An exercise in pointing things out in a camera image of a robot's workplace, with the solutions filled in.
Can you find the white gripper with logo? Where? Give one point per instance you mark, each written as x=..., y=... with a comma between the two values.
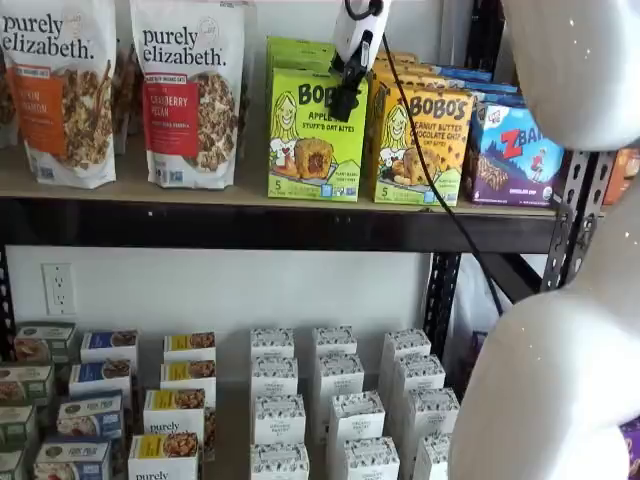
x=357, y=30

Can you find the green Bobo's apple pie box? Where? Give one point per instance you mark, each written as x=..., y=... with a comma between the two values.
x=300, y=62
x=295, y=44
x=310, y=160

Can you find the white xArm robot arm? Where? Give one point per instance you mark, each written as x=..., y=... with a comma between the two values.
x=540, y=375

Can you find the yellow Bobo's peanut butter box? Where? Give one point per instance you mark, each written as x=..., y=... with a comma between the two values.
x=400, y=165
x=400, y=56
x=410, y=75

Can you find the blue Zbar box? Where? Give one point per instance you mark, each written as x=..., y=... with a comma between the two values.
x=490, y=87
x=500, y=165
x=500, y=99
x=465, y=74

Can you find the black metal shelf rack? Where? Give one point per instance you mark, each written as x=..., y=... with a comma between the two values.
x=250, y=225
x=599, y=195

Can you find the white patterned pantry box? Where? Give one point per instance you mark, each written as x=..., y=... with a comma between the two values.
x=280, y=422
x=335, y=342
x=432, y=412
x=407, y=345
x=419, y=375
x=272, y=345
x=431, y=460
x=356, y=420
x=341, y=375
x=279, y=462
x=371, y=460
x=274, y=377

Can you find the orange cardboard box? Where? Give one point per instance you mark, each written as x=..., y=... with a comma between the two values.
x=622, y=180

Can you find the yellow label granola box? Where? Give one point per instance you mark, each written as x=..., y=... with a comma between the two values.
x=175, y=415
x=190, y=345
x=187, y=375
x=162, y=457

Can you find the blue label food box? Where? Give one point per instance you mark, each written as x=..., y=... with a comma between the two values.
x=72, y=460
x=100, y=377
x=90, y=417
x=107, y=345

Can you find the green label food box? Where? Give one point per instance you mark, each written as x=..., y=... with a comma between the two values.
x=45, y=340
x=17, y=427
x=25, y=385
x=11, y=467

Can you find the red label granola bag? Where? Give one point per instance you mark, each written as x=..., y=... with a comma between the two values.
x=200, y=125

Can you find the white granola bag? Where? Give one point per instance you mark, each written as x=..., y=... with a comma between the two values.
x=125, y=90
x=6, y=100

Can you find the white plastic bag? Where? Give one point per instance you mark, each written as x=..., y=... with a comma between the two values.
x=472, y=295

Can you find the orange label granola bag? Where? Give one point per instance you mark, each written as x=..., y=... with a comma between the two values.
x=75, y=125

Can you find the white patterned small boxes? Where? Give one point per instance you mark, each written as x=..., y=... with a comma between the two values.
x=232, y=425

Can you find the white wall outlet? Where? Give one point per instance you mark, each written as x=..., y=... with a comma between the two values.
x=59, y=290

